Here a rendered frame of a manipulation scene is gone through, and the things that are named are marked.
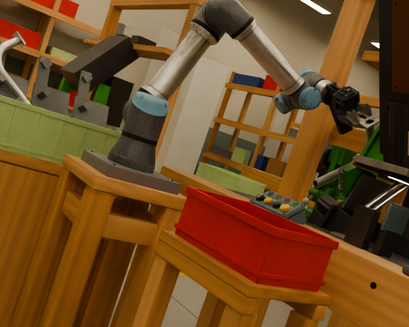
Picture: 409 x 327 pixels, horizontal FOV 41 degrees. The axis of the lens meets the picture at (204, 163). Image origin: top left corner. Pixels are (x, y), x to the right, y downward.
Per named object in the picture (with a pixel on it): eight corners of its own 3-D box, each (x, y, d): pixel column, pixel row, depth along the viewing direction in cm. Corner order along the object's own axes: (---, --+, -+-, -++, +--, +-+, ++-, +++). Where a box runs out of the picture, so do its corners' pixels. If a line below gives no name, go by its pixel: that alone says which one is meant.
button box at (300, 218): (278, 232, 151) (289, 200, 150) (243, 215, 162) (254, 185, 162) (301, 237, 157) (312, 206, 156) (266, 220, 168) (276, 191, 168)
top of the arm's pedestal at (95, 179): (92, 189, 152) (97, 175, 152) (61, 164, 179) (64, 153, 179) (188, 212, 169) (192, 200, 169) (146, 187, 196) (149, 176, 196)
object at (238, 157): (284, 250, 706) (343, 82, 696) (184, 197, 907) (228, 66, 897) (311, 256, 738) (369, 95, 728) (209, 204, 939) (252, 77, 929)
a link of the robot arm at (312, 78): (296, 91, 205) (313, 79, 206) (313, 104, 197) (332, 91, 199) (291, 75, 200) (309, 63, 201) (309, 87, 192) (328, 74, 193)
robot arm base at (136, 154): (112, 162, 164) (123, 131, 163) (103, 155, 178) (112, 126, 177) (158, 176, 170) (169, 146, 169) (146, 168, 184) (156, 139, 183)
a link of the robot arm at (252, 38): (232, -20, 169) (332, 95, 182) (223, -14, 180) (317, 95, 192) (206, 6, 168) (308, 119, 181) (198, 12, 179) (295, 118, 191)
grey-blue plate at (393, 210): (376, 255, 142) (394, 203, 142) (369, 252, 144) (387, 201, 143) (395, 259, 148) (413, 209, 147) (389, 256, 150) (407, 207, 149)
